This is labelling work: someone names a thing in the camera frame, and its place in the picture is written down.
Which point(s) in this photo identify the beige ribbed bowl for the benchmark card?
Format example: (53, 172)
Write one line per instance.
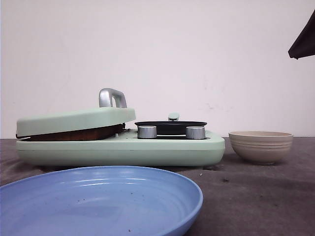
(261, 147)

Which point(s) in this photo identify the mint green breakfast maker base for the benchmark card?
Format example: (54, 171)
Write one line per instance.
(125, 149)

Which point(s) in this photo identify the white bread slice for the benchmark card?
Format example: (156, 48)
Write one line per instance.
(79, 135)

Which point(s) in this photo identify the silver control knob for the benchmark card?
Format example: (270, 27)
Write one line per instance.
(147, 132)
(195, 132)

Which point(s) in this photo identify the right silver control knob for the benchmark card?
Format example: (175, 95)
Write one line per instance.
(195, 132)

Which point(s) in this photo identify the blue plate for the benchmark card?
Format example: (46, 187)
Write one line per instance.
(100, 201)

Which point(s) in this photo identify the left silver control knob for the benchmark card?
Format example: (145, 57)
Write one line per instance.
(147, 132)

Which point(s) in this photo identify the mint green sandwich maker lid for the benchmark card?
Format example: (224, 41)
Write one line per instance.
(112, 110)

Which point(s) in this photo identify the small black frying pan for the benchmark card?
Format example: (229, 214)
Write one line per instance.
(170, 127)

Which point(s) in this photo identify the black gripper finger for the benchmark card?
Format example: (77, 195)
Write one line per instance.
(304, 45)

